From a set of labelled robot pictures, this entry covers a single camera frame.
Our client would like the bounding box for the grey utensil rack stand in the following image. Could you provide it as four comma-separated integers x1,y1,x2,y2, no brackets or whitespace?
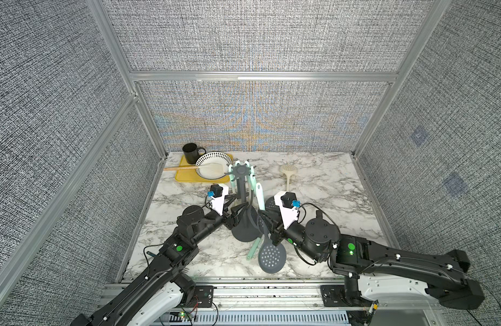
231,160,261,243

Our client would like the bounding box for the cream skimmer mint handle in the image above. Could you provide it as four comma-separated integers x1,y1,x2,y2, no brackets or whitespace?
246,237,262,261

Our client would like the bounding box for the grey skimmer back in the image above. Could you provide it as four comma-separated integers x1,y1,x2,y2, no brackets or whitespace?
255,182,288,274

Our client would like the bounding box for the grey skimmer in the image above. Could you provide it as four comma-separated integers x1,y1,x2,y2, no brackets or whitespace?
255,182,288,274
228,164,238,195
247,166,257,203

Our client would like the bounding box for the cream slotted spatula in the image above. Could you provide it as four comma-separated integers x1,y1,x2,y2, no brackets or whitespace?
279,164,298,192

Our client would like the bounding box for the grey skimmer front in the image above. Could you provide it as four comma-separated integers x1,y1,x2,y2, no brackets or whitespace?
228,164,238,195

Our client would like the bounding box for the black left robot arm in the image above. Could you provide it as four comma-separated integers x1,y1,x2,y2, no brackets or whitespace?
71,204,248,325

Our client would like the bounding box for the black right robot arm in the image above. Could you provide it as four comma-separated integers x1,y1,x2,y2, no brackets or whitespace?
259,210,485,310

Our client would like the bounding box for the white bowl black rim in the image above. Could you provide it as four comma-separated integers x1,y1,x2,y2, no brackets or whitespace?
196,152,233,180

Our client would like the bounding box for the yellow tray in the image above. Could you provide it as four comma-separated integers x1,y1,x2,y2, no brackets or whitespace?
175,152,234,183

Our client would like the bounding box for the black mug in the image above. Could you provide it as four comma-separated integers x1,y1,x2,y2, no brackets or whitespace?
182,143,207,165

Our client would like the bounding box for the wooden handled white spatula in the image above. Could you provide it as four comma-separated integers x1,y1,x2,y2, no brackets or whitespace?
163,163,223,171

